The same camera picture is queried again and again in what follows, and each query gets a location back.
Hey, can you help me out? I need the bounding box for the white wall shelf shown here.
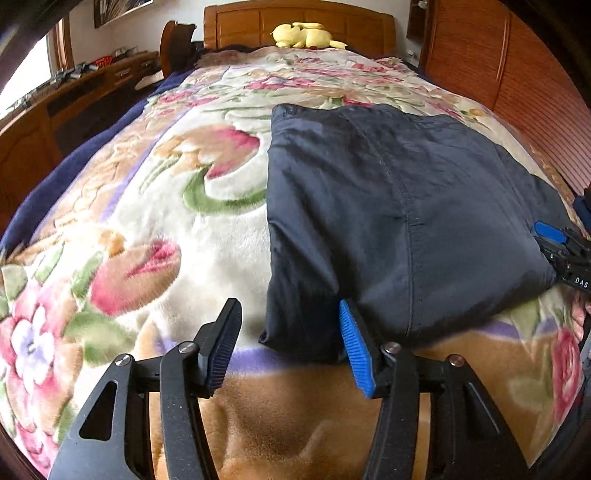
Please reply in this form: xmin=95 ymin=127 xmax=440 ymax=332
xmin=93 ymin=0 xmax=153 ymax=29

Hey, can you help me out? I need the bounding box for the dark desk clutter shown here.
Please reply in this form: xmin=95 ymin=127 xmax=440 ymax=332
xmin=55 ymin=62 xmax=100 ymax=82

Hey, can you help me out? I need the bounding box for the window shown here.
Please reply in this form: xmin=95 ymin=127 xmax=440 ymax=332
xmin=0 ymin=16 xmax=75 ymax=121

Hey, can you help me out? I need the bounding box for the dark wooden chair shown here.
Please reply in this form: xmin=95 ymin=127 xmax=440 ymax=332
xmin=159 ymin=20 xmax=197 ymax=79

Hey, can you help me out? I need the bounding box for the yellow plush toy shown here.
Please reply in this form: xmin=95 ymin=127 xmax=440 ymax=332
xmin=270 ymin=21 xmax=348 ymax=50

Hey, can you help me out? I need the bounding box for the floral blanket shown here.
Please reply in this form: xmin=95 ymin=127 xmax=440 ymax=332
xmin=0 ymin=46 xmax=591 ymax=480

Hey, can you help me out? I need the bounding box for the black jacket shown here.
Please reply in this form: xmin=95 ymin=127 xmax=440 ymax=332
xmin=259 ymin=104 xmax=575 ymax=358

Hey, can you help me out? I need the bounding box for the dark blue bed sheet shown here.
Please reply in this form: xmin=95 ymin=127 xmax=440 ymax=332
xmin=0 ymin=69 xmax=199 ymax=250

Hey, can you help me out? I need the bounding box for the wooden desk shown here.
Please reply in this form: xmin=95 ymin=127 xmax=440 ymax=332
xmin=0 ymin=48 xmax=160 ymax=222

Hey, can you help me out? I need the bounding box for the wooden louvered wardrobe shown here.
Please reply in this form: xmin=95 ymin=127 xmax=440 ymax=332
xmin=418 ymin=0 xmax=591 ymax=199

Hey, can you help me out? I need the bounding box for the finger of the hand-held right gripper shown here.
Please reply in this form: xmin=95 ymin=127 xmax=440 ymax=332
xmin=533 ymin=220 xmax=591 ymax=278

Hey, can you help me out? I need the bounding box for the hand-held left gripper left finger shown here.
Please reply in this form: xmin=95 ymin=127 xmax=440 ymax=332
xmin=48 ymin=298 xmax=243 ymax=480

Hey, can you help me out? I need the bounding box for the wooden headboard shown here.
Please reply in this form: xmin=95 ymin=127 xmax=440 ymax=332
xmin=203 ymin=0 xmax=398 ymax=58

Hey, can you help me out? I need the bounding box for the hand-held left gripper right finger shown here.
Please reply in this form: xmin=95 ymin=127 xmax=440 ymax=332
xmin=338 ymin=299 xmax=529 ymax=480

